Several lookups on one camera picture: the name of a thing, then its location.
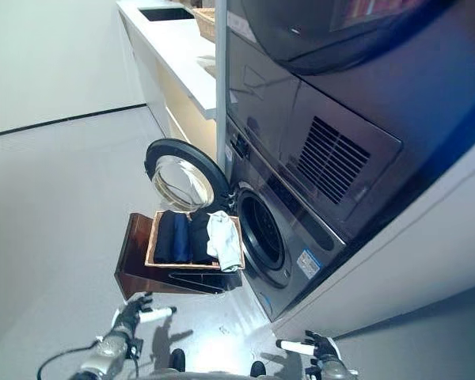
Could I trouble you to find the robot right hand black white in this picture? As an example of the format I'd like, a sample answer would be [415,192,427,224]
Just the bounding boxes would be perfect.
[275,330,344,367]

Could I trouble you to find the robot left hand black white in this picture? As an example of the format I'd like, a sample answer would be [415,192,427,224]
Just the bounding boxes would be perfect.
[111,291,178,337]

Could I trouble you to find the blue garment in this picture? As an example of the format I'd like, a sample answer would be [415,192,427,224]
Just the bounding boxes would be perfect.
[173,213,191,263]

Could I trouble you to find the white garment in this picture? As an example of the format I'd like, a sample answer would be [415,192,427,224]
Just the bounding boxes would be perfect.
[206,211,241,272]

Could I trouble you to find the dark grey washing machine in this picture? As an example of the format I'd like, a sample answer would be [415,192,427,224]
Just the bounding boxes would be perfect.
[223,114,348,321]

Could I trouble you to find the brown acrylic stand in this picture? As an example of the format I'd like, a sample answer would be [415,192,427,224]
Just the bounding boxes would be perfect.
[113,212,243,298]

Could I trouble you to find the rectangular wicker laundry basket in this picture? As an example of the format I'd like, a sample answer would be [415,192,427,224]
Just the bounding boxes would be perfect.
[144,210,246,271]

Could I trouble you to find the energy label sticker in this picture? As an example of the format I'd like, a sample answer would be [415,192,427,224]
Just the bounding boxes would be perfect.
[296,249,325,278]

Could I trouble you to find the round glass washer door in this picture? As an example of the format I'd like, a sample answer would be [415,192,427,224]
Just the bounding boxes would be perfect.
[144,138,237,211]

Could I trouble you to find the dark grey stacked dryer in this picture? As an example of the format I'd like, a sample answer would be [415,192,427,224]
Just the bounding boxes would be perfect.
[225,0,475,238]

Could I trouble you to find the white counter cabinet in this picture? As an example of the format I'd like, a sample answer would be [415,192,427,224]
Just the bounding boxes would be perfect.
[116,0,219,151]

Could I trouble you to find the black rectangular sink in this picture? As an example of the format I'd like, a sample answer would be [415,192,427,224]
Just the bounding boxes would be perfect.
[138,6,195,21]

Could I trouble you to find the small wicker tray basket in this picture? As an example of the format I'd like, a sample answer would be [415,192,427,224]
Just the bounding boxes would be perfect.
[192,6,217,40]

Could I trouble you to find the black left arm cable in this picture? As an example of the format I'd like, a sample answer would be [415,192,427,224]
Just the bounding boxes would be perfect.
[36,342,104,380]

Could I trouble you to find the white appliance enclosure frame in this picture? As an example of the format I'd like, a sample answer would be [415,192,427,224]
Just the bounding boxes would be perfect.
[215,0,475,341]

